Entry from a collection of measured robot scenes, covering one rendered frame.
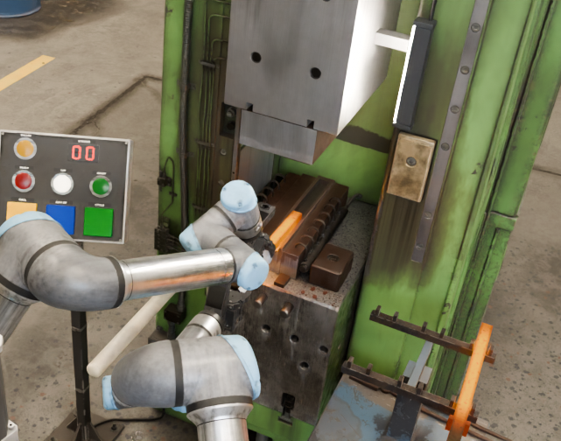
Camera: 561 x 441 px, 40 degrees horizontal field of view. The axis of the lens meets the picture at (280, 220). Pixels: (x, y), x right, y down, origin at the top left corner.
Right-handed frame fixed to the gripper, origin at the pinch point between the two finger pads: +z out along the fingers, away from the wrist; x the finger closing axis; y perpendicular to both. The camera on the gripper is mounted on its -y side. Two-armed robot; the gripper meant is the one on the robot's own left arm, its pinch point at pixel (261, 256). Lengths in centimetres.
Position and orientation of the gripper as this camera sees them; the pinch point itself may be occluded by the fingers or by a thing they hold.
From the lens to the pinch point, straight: 197.8
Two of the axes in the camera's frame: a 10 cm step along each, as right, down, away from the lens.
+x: 9.2, 2.9, -2.8
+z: 1.0, 4.9, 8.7
